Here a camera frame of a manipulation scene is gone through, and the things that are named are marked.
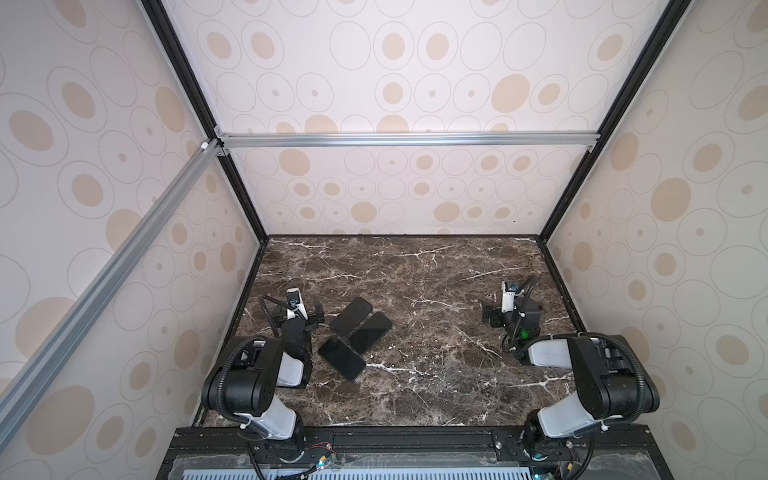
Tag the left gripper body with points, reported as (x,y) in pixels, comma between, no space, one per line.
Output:
(309,320)

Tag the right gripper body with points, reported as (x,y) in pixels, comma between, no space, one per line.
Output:
(501,315)

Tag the blue phone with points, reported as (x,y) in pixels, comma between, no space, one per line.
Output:
(370,332)

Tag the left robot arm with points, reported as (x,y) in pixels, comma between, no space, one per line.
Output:
(242,385)

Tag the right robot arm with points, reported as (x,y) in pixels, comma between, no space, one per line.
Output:
(612,387)

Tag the black phone lower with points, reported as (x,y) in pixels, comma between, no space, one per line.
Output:
(342,358)

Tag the black phone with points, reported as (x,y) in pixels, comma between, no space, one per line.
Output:
(342,358)
(351,317)

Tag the black phone upper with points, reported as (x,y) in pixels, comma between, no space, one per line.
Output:
(351,317)

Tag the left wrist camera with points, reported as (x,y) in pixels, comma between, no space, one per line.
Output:
(295,305)

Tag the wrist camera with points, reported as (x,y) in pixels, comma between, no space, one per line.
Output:
(510,291)
(295,305)

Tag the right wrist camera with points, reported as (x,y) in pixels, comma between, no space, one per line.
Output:
(510,291)

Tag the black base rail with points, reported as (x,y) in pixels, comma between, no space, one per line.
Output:
(455,452)

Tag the horizontal aluminium rail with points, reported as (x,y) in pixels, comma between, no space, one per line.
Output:
(439,139)

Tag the left aluminium rail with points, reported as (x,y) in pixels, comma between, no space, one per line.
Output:
(46,363)

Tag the left black corner post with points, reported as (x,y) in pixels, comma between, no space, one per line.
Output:
(163,28)

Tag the black corner post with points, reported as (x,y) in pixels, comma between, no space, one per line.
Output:
(163,28)
(647,58)

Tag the right black corner post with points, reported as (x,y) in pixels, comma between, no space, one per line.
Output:
(647,58)

